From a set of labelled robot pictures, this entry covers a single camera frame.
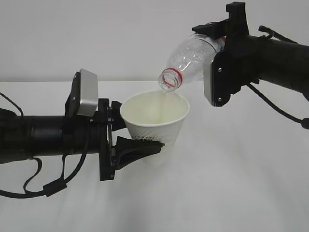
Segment white paper cup green logo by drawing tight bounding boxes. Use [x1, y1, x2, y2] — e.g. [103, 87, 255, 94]
[120, 90, 190, 166]

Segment clear water bottle red label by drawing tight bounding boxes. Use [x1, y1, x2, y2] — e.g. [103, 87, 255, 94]
[158, 33, 225, 92]

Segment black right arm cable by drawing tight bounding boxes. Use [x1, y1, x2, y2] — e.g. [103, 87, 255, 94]
[248, 25, 309, 130]

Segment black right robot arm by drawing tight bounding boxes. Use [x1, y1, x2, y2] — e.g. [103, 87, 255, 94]
[192, 1, 309, 107]

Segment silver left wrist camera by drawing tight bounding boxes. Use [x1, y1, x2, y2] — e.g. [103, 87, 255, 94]
[65, 69, 98, 118]

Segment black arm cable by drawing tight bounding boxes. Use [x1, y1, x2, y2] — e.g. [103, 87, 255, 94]
[0, 92, 89, 199]
[248, 25, 309, 130]

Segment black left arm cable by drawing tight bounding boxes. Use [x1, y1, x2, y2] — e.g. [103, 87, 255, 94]
[0, 92, 89, 199]

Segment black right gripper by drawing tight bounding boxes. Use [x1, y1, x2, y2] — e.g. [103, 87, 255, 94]
[192, 1, 260, 105]

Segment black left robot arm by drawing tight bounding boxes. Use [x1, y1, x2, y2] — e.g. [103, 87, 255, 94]
[0, 99, 164, 181]

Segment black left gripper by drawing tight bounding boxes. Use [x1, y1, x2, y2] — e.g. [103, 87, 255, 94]
[93, 99, 165, 181]

